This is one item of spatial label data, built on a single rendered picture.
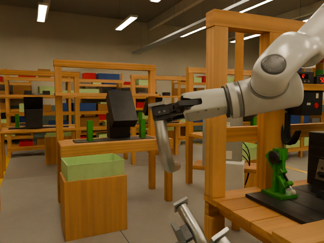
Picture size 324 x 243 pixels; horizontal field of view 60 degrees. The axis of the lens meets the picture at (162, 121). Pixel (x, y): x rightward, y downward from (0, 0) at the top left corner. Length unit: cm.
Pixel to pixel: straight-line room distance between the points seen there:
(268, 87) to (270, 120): 126
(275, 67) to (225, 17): 113
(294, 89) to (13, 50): 1068
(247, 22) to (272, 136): 70
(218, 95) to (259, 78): 10
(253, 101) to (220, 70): 99
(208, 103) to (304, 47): 22
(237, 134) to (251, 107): 117
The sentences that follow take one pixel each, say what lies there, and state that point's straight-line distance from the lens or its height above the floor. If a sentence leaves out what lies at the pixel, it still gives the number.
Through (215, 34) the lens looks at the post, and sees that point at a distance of 164.
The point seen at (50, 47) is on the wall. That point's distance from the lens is 1112.
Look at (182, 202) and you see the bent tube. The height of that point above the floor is 118.
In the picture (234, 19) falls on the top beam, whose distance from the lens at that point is 173.
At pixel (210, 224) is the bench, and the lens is 176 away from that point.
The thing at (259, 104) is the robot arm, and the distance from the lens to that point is 65.
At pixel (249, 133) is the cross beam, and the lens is 187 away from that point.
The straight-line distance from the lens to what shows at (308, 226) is 144.
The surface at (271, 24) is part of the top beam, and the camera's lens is 189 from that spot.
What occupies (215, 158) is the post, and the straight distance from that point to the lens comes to 164.
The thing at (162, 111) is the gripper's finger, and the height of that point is 142.
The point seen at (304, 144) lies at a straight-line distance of 809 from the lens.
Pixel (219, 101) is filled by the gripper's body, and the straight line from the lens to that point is 63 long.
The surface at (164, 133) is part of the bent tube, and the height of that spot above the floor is 137.
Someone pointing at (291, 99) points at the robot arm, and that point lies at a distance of 67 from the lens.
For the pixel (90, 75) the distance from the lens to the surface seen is 805.
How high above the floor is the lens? 144
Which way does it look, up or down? 4 degrees down
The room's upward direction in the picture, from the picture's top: straight up
